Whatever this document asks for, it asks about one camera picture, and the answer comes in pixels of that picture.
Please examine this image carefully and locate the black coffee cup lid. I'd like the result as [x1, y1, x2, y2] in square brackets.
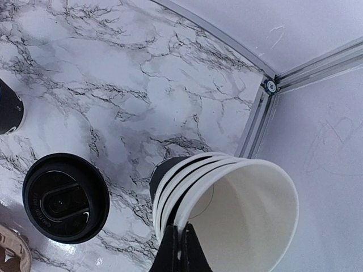
[22, 153, 110, 244]

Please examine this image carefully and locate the black cup holding straws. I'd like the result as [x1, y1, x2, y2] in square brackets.
[0, 80, 26, 135]

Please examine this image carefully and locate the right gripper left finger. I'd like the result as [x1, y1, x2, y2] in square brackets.
[149, 226, 179, 272]

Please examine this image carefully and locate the stack of paper cups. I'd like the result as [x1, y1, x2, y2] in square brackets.
[149, 152, 284, 241]

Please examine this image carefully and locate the black paper coffee cup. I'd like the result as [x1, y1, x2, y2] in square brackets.
[39, 168, 109, 244]
[174, 159, 299, 271]

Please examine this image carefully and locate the brown cardboard cup carrier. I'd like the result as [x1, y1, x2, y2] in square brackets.
[1, 223, 32, 272]

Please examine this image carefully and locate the right aluminium frame post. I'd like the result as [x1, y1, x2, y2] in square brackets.
[276, 37, 362, 92]

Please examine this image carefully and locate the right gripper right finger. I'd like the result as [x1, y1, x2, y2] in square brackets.
[180, 223, 212, 272]

